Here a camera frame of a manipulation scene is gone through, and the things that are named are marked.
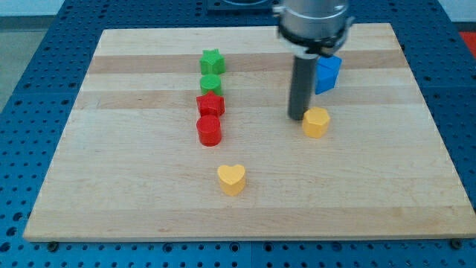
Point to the wooden board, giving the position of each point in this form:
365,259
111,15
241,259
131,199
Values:
182,134

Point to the green cylinder block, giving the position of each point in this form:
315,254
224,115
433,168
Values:
211,83

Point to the green star block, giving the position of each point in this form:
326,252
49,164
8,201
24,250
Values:
212,62

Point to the yellow heart block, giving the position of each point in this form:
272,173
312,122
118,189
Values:
232,179

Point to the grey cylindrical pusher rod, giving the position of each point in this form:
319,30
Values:
302,87

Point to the red cylinder block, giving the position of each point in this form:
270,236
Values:
209,130

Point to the blue cube block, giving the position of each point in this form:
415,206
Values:
327,73

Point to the red star block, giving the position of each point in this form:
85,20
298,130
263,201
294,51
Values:
210,104

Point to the yellow hexagon block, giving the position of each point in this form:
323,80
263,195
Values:
315,122

